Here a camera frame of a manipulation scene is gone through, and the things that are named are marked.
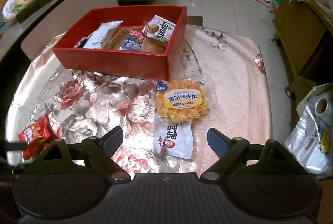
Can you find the red snack packet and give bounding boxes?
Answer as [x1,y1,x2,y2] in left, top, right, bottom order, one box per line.
[17,114,57,160]

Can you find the white red-print snack packet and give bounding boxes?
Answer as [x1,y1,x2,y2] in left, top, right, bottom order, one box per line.
[154,114,194,160]

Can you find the yellow waffle packet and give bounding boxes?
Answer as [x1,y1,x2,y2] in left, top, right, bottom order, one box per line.
[154,78,212,124]

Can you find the yellow bread snack packet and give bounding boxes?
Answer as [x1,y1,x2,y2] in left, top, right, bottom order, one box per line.
[74,20,167,54]

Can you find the green white biscuit packet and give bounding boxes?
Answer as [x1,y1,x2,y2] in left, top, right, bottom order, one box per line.
[142,15,175,46]

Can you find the floral tablecloth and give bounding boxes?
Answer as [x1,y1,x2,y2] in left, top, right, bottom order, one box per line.
[5,26,271,175]

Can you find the silver foil bag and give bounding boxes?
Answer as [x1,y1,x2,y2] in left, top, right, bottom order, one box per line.
[285,83,332,178]

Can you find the red cardboard box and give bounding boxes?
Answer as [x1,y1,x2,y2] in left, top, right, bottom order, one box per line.
[52,5,187,80]

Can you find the wooden side cabinet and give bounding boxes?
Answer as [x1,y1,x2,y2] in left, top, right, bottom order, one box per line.
[273,0,332,103]

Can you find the dark green long box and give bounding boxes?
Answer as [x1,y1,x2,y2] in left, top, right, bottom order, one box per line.
[16,0,52,23]

